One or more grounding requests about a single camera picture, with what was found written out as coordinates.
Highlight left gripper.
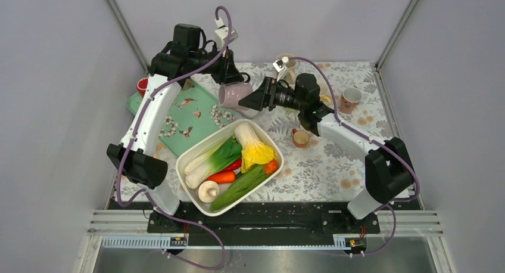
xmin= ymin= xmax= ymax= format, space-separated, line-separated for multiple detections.
xmin=191 ymin=43 xmax=245 ymax=85

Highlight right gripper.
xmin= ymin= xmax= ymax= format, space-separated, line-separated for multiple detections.
xmin=239 ymin=77 xmax=306 ymax=112

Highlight purple mug black handle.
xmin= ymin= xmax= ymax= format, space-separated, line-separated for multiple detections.
xmin=218 ymin=72 xmax=253 ymax=110

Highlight cream floral mug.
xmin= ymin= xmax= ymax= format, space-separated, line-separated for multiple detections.
xmin=273 ymin=53 xmax=297 ymax=85

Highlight small orange mug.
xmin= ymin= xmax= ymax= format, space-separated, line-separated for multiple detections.
xmin=292 ymin=129 xmax=310 ymax=148

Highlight terracotta pink mug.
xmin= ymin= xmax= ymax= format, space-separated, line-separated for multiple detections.
xmin=339 ymin=87 xmax=363 ymax=114

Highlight yellow mug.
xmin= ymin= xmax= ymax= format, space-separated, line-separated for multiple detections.
xmin=318 ymin=83 xmax=333 ymax=107

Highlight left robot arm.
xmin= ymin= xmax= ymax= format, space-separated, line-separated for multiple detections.
xmin=107 ymin=23 xmax=244 ymax=232

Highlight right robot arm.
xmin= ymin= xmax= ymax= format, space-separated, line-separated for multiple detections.
xmin=239 ymin=73 xmax=416 ymax=232

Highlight red mug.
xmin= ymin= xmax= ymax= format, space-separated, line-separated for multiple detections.
xmin=136 ymin=77 xmax=148 ymax=97

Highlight grey sponge pad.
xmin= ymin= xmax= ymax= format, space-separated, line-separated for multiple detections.
xmin=237 ymin=109 xmax=261 ymax=119

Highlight floral tablecloth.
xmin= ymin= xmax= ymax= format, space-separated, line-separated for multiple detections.
xmin=154 ymin=62 xmax=392 ymax=202

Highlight napa cabbage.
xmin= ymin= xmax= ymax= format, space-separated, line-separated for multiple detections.
xmin=234 ymin=122 xmax=276 ymax=173

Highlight green floral tray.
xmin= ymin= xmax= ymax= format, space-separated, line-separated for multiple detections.
xmin=126 ymin=78 xmax=234 ymax=158

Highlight red chili pepper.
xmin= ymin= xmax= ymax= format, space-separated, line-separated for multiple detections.
xmin=222 ymin=158 xmax=242 ymax=172

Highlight bok choy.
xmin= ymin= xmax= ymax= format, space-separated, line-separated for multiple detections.
xmin=184 ymin=137 xmax=242 ymax=189

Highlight white rectangular basin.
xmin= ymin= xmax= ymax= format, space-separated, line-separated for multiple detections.
xmin=176 ymin=119 xmax=284 ymax=216

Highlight orange carrot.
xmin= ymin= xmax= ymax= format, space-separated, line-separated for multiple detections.
xmin=207 ymin=171 xmax=236 ymax=184

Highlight white mushroom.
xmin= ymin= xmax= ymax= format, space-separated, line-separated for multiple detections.
xmin=198 ymin=181 xmax=220 ymax=203

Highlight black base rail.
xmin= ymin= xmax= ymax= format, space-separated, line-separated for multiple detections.
xmin=146 ymin=200 xmax=382 ymax=235

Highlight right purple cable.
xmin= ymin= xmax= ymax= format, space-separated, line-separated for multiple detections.
xmin=289 ymin=57 xmax=422 ymax=258

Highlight purple cable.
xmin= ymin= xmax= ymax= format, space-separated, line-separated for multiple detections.
xmin=289 ymin=57 xmax=422 ymax=258
xmin=115 ymin=5 xmax=233 ymax=271

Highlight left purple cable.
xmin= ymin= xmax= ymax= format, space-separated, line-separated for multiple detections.
xmin=115 ymin=5 xmax=233 ymax=271

